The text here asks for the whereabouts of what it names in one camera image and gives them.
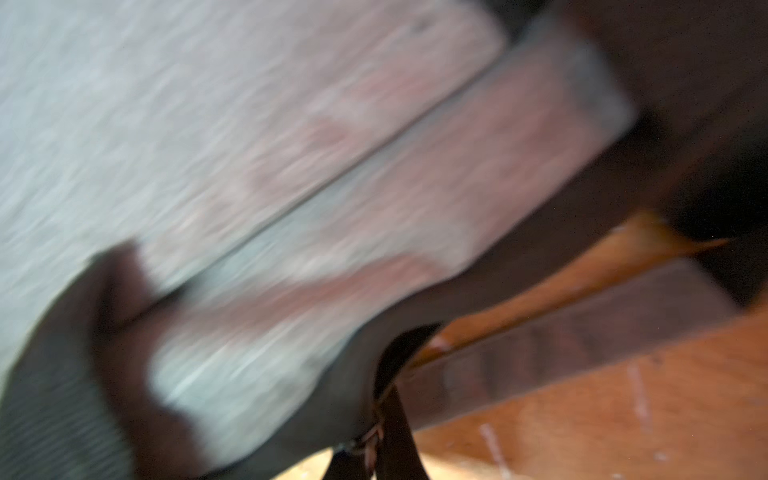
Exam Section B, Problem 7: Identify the grey laptop bag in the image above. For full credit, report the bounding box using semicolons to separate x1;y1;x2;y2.
1;1;767;479

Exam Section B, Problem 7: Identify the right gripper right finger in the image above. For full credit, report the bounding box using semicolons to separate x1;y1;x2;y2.
376;388;429;480

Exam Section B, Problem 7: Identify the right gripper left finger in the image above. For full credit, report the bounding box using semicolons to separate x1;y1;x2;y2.
322;449;368;480

